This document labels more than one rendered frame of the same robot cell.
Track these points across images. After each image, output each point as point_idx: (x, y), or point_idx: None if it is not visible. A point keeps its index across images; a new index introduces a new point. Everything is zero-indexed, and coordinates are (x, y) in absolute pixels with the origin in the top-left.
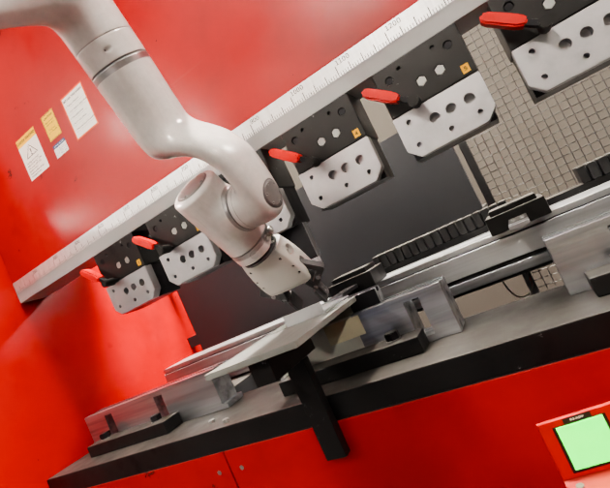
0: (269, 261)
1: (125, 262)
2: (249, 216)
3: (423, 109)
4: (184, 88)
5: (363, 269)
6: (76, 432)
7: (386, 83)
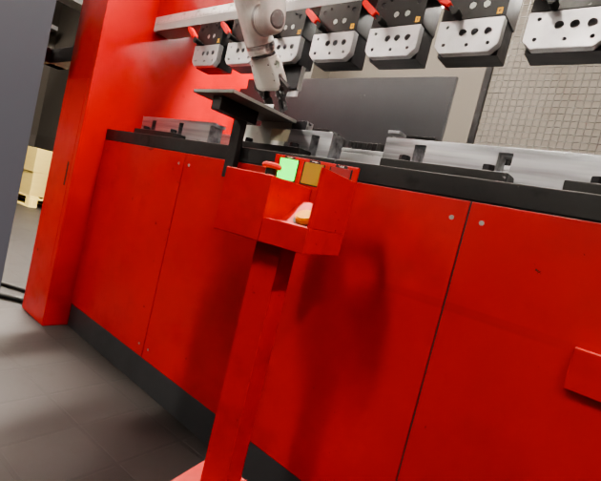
0: (262, 63)
1: (212, 36)
2: (259, 22)
3: (385, 31)
4: None
5: (328, 130)
6: (135, 121)
7: (382, 6)
